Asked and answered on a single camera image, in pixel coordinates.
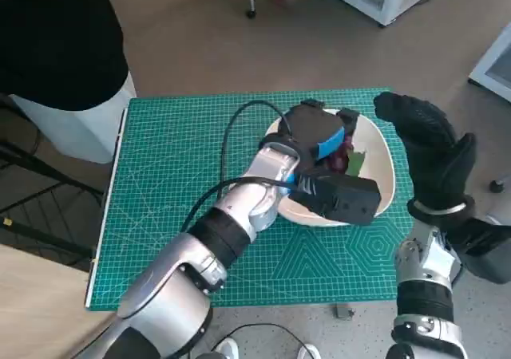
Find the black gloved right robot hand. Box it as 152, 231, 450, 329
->
373, 92, 478, 212

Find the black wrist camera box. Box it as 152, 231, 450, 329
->
287, 173, 380, 227
442, 215, 511, 284

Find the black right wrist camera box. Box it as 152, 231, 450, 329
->
442, 215, 511, 284

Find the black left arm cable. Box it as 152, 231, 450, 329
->
181, 101, 299, 232

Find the white shoe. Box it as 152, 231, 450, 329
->
215, 337, 240, 359
297, 343, 320, 359

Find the white square plate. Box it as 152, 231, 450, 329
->
265, 107, 396, 227

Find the black metal rack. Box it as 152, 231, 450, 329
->
0, 93, 107, 272

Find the black floor cable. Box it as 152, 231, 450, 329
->
207, 322, 316, 359

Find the light wooden table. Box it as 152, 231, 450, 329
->
0, 243, 117, 359

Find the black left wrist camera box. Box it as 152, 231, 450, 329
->
287, 173, 380, 227

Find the green cutting mat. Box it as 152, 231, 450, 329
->
84, 87, 416, 311

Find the red toy grape bunch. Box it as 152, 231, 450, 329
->
325, 133, 368, 176

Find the small white mesh cabinet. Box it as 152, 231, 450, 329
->
466, 27, 511, 105

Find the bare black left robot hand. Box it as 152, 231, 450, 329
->
283, 99, 360, 173

